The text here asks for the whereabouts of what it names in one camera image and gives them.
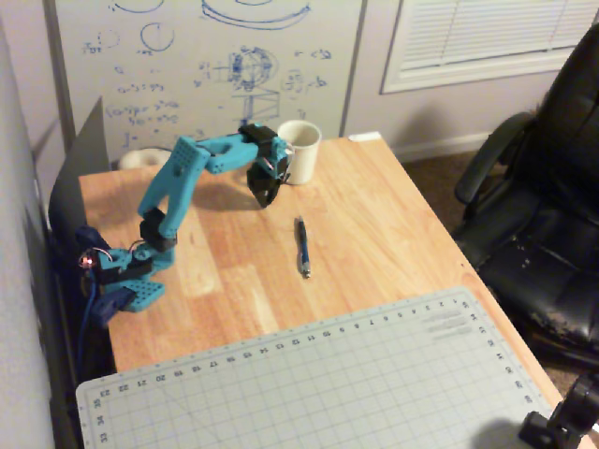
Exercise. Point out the black leather office chair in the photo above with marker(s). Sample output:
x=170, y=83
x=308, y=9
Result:
x=561, y=187

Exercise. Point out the dark grey flat panel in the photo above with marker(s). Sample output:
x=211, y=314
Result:
x=79, y=163

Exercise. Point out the black motor controller board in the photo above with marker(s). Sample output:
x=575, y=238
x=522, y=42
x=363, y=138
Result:
x=89, y=259

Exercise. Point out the cream ceramic mug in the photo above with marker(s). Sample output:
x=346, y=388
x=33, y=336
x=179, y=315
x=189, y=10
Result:
x=304, y=159

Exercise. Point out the blue pen with black grip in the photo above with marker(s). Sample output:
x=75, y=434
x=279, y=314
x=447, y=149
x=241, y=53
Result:
x=303, y=248

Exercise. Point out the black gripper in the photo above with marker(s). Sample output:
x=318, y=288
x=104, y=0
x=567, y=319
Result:
x=263, y=186

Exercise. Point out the white tape roll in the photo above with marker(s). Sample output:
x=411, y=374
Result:
x=140, y=159

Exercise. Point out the white window blinds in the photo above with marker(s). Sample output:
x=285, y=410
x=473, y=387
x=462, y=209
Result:
x=468, y=33

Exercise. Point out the grey gridded cutting mat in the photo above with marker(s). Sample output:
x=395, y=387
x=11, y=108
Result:
x=281, y=383

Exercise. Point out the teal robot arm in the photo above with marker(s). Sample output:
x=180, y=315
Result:
x=175, y=187

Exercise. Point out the small white flat item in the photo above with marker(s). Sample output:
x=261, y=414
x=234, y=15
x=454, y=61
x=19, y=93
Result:
x=364, y=136

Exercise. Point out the whiteboard with blue drawings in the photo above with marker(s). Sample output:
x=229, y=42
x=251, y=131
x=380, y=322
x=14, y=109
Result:
x=187, y=47

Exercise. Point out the dark blue table clamp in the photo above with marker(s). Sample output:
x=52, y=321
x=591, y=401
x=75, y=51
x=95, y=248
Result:
x=105, y=308

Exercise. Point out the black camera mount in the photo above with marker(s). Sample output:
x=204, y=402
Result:
x=571, y=411

